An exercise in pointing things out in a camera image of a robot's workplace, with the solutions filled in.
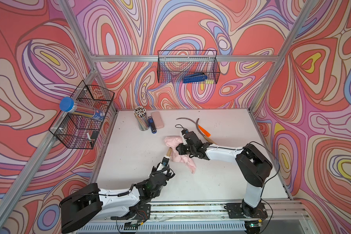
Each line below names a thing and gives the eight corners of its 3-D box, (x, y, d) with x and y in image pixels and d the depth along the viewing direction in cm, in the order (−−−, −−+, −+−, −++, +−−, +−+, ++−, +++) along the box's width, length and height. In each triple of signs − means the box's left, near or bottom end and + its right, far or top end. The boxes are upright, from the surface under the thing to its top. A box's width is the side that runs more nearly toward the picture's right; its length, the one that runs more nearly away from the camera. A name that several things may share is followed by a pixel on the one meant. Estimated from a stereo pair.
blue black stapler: (151, 134, 108) (150, 131, 105) (147, 120, 117) (146, 117, 114) (157, 132, 109) (156, 129, 106) (152, 119, 118) (152, 115, 114)
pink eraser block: (156, 130, 109) (156, 128, 107) (150, 114, 120) (150, 112, 118) (165, 127, 111) (165, 126, 109) (158, 111, 122) (158, 109, 120)
